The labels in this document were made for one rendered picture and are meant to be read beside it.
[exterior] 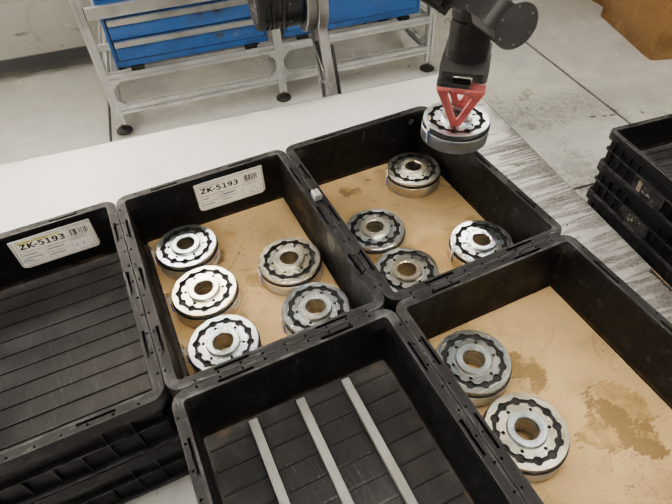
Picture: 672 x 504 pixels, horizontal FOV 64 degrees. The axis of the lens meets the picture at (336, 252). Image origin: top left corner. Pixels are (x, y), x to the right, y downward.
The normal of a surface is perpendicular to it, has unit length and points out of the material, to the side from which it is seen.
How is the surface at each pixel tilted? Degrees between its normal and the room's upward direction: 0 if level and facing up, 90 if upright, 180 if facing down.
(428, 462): 0
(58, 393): 0
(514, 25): 90
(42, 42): 90
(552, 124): 0
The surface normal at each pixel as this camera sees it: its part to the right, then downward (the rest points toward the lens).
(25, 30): 0.31, 0.68
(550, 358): -0.04, -0.69
